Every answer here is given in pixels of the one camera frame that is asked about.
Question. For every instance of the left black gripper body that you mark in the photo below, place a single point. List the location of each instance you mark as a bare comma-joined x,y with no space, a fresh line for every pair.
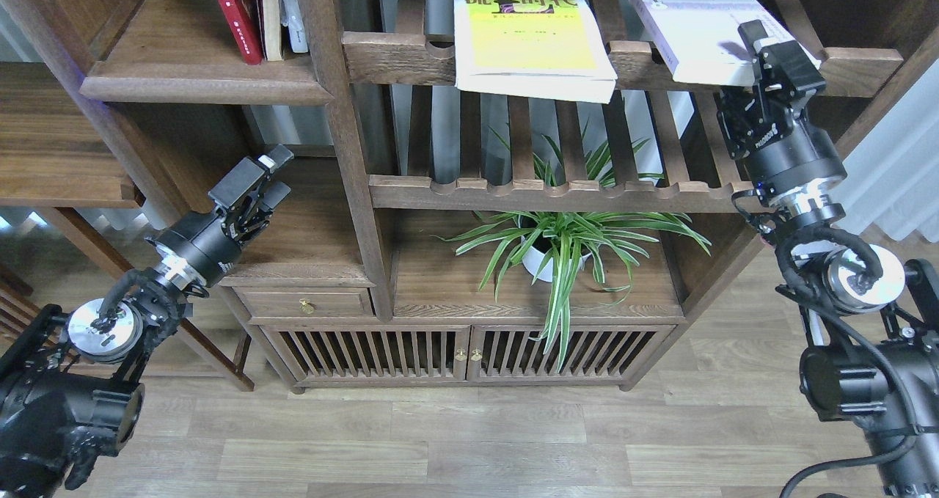
202,246

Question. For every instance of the dark wooden bookshelf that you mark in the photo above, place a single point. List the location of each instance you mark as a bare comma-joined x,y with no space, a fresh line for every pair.
162,82

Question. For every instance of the white curtain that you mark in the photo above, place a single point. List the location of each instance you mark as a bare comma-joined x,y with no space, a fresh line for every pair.
892,176

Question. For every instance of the white upright book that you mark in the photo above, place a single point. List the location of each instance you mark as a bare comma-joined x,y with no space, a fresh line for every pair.
291,19

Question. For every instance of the white plant pot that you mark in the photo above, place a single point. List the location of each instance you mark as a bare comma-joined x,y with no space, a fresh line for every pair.
541,265

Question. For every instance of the small wooden drawer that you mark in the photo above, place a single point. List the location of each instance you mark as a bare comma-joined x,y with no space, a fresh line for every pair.
305,302

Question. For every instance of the slatted cabinet door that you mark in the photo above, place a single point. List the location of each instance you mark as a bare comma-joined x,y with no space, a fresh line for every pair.
372,356
595,355

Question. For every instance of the red cover book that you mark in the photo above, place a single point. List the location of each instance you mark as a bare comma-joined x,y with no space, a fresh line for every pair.
242,17

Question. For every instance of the yellow cover book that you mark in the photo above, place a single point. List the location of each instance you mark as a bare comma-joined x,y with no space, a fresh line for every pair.
543,49

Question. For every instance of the spider plant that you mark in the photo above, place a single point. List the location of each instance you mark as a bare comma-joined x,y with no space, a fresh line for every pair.
613,239

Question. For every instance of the white purple book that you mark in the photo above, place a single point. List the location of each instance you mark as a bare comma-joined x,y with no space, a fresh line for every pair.
699,39

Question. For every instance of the left slatted cabinet door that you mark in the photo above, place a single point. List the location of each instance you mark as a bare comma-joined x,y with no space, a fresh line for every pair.
372,356

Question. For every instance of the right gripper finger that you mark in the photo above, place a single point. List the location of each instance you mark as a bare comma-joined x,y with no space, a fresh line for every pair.
731,113
780,65

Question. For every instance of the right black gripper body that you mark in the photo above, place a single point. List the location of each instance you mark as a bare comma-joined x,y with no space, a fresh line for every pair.
781,149

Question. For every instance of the right slatted cabinet door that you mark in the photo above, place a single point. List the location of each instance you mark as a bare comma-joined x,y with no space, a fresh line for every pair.
595,355

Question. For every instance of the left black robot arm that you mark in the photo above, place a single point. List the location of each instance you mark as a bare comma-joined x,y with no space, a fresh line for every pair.
71,383

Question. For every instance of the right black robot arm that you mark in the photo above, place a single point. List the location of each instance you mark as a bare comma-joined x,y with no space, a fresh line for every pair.
869,318

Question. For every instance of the brown upright book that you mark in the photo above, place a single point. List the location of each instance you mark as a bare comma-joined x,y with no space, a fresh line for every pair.
271,29

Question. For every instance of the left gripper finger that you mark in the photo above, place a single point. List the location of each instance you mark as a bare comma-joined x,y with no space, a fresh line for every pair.
253,213
247,175

